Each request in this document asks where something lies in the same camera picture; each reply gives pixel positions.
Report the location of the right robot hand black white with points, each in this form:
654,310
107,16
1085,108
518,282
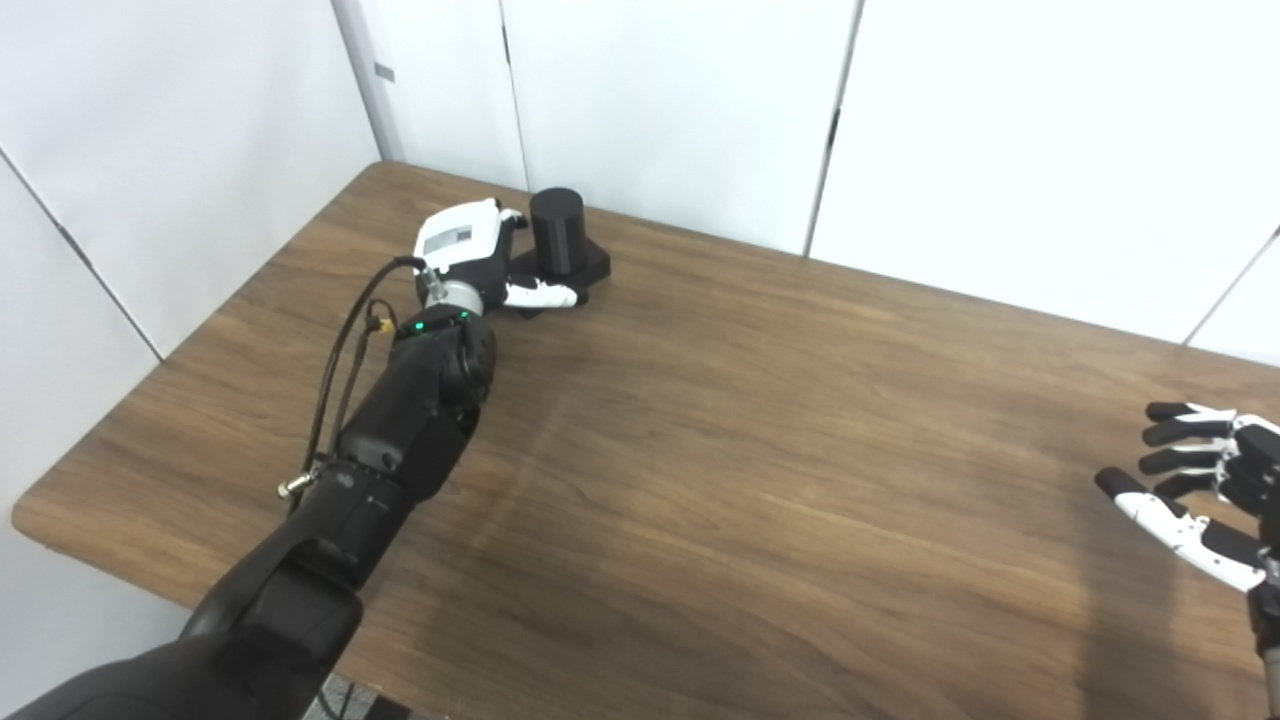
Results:
1190,530

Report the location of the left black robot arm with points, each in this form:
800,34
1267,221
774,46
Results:
390,450

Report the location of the black peg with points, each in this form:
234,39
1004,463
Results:
557,230

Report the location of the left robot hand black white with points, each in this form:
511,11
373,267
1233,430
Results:
460,240

